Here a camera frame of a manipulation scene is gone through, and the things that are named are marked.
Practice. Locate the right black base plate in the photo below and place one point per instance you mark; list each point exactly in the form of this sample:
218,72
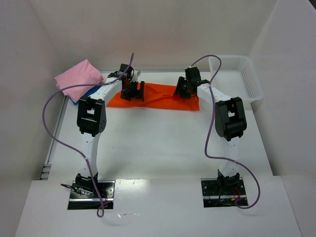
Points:
214,196

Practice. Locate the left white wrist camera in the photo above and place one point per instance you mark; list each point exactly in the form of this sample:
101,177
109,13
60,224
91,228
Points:
136,75

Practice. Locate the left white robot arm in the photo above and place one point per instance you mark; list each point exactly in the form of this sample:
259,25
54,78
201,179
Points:
92,121

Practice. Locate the pink folded t shirt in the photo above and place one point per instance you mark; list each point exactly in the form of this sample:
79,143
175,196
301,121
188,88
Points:
82,73

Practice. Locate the white plastic basket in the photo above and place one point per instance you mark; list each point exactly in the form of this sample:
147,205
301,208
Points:
236,77

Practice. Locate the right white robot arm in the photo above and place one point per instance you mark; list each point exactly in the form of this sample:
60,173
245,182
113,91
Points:
228,120

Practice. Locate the blue folded t shirt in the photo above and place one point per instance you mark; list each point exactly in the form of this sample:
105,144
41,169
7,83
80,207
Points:
77,92

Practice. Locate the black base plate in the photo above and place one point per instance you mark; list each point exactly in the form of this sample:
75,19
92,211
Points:
214,196
81,199

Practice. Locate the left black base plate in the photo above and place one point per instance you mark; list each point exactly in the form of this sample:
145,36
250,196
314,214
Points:
81,199

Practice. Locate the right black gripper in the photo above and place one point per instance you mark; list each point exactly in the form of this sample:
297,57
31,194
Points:
184,87

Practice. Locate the orange t shirt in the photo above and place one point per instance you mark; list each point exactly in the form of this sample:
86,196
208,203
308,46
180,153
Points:
157,96

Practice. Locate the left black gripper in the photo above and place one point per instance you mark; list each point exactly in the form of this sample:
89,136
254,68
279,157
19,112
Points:
132,89

